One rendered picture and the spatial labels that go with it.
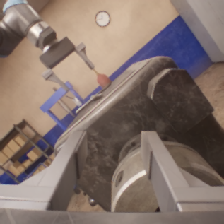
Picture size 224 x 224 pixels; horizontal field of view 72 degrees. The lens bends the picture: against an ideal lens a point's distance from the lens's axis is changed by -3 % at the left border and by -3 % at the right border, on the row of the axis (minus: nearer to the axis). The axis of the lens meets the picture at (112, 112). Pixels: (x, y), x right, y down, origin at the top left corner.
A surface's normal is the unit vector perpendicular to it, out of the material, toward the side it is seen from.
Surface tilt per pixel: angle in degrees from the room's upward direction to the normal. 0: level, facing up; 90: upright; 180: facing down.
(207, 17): 90
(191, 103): 90
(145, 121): 90
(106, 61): 90
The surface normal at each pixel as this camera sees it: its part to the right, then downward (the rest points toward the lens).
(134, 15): -0.02, 0.26
